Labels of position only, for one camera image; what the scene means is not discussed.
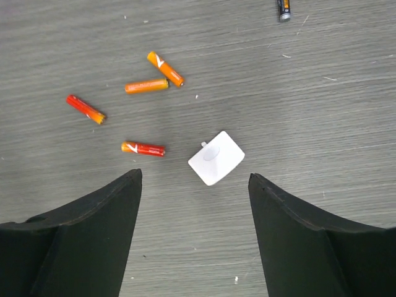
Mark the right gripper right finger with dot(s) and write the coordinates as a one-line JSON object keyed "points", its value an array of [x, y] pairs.
{"points": [[307, 251]]}

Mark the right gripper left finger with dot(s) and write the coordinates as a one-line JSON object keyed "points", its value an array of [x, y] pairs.
{"points": [[79, 249]]}

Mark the white remote battery cover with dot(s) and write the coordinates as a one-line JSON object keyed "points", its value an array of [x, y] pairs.
{"points": [[216, 159]]}

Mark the red orange battery lower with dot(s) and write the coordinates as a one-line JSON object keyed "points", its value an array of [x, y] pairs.
{"points": [[145, 149]]}

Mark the red orange battery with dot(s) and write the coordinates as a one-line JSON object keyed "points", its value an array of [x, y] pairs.
{"points": [[85, 109], [145, 149]]}

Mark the red orange battery centre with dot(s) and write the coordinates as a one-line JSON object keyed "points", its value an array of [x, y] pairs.
{"points": [[85, 109]]}

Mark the orange battery pair left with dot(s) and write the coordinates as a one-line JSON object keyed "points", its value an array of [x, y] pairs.
{"points": [[146, 86]]}

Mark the orange battery pair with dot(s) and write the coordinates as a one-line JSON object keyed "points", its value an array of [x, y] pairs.
{"points": [[165, 69], [146, 86]]}

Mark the orange battery pair right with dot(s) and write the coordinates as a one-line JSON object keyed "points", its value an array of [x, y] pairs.
{"points": [[165, 69]]}

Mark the black battery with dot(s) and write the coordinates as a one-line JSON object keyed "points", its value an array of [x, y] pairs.
{"points": [[284, 10]]}

